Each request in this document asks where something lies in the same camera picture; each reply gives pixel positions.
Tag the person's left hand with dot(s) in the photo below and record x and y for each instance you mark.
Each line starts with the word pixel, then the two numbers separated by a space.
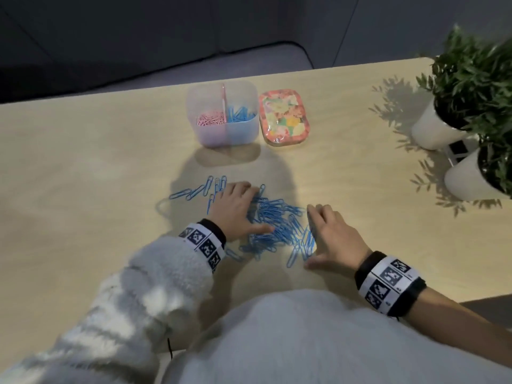
pixel 236 211

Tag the person's right hand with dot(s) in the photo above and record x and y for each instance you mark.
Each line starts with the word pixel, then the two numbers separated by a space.
pixel 336 239

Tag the pile of blue pink paperclips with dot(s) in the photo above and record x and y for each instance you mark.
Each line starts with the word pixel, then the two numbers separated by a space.
pixel 276 213

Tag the single blue paper clip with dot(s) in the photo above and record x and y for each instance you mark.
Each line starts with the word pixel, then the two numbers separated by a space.
pixel 180 193
pixel 196 192

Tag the clear divided plastic container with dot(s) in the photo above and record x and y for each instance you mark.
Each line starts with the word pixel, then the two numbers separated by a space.
pixel 224 133

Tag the heap of pink paper clips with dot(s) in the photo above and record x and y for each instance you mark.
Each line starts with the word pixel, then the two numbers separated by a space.
pixel 210 119

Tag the heap of blue paper clips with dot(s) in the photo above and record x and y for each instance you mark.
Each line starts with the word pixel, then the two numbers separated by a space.
pixel 240 115

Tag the person's right forearm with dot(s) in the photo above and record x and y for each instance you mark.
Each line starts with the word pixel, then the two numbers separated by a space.
pixel 452 319

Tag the person's left forearm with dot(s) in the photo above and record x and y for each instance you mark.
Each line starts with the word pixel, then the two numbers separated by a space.
pixel 132 307

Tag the pink floral container lid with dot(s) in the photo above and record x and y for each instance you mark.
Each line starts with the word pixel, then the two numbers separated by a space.
pixel 284 117

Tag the person's white fleece torso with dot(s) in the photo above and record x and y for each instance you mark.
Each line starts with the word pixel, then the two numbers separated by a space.
pixel 304 343

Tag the left marker-printed wristband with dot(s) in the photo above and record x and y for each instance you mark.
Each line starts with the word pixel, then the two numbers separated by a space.
pixel 202 243

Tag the marker-printed wristband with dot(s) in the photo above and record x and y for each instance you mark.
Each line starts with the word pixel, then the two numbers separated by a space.
pixel 202 243
pixel 388 283

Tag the right marker-printed wristband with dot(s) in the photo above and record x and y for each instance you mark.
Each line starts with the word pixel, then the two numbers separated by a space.
pixel 388 283

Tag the grey bench seat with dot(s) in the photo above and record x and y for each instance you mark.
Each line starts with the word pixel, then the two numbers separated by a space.
pixel 220 69
pixel 490 309

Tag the green plant in white pot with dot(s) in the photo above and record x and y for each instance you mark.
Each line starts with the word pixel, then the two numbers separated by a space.
pixel 430 131
pixel 466 179

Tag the small black marker card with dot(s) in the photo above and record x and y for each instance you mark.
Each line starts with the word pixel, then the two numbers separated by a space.
pixel 458 149

